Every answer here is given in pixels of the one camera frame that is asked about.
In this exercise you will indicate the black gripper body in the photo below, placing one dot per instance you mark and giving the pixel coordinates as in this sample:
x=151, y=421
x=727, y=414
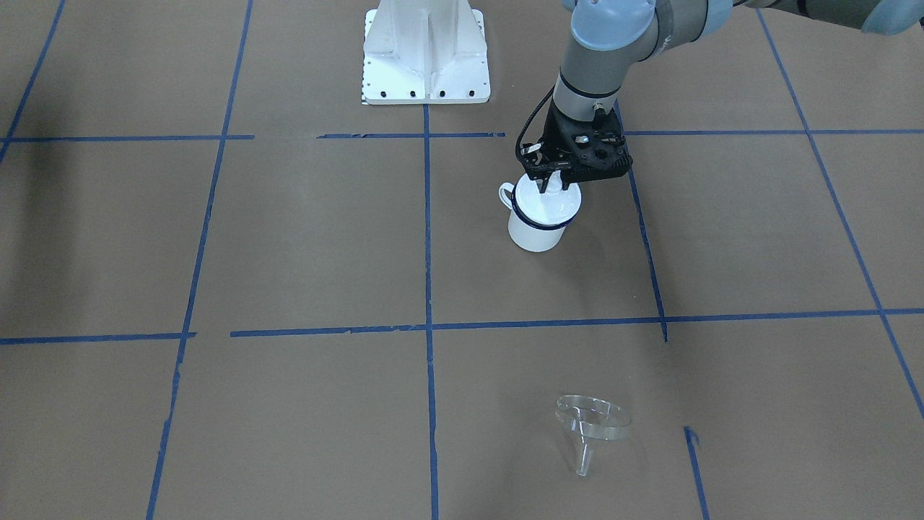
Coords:
x=536, y=157

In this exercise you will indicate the clear glass funnel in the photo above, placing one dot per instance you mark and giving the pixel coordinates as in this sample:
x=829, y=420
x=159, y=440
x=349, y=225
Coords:
x=591, y=421

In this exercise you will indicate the white ceramic lid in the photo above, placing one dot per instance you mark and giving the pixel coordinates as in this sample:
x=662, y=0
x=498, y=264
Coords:
x=545, y=212

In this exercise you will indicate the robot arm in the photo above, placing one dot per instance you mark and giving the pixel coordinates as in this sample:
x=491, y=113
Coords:
x=608, y=37

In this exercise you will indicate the white enamel mug blue rim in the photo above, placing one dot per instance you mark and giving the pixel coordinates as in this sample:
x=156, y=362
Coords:
x=528, y=238

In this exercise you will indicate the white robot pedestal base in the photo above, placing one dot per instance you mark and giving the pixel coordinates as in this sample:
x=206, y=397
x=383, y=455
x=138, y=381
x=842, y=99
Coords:
x=424, y=52

